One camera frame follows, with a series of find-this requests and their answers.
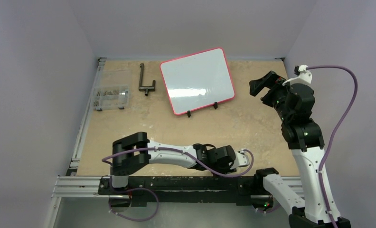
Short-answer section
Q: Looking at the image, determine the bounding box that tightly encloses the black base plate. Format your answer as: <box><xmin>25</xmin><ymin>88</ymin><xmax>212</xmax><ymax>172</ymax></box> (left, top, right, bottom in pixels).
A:
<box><xmin>98</xmin><ymin>176</ymin><xmax>273</xmax><ymax>209</ymax></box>

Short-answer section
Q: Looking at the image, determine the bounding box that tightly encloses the dark metal bracket tool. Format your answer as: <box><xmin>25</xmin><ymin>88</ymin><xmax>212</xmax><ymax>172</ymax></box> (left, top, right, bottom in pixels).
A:
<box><xmin>138</xmin><ymin>63</ymin><xmax>156</xmax><ymax>96</ymax></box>

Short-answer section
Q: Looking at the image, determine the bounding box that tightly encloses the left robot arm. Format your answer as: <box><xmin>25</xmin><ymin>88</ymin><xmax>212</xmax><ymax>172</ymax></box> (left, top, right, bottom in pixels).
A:
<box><xmin>102</xmin><ymin>132</ymin><xmax>254</xmax><ymax>189</ymax></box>

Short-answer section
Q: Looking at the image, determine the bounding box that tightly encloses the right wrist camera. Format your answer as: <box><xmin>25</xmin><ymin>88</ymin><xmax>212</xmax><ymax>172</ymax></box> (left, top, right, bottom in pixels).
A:
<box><xmin>282</xmin><ymin>65</ymin><xmax>312</xmax><ymax>86</ymax></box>

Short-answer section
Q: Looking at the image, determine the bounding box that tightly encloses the pink framed whiteboard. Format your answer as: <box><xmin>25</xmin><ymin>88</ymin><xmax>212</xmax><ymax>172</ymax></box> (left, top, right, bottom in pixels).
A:
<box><xmin>160</xmin><ymin>47</ymin><xmax>235</xmax><ymax>115</ymax></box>

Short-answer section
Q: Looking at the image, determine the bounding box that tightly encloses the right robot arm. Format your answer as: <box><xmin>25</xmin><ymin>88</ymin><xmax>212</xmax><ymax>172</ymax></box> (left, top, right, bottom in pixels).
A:
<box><xmin>249</xmin><ymin>71</ymin><xmax>351</xmax><ymax>228</ymax></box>

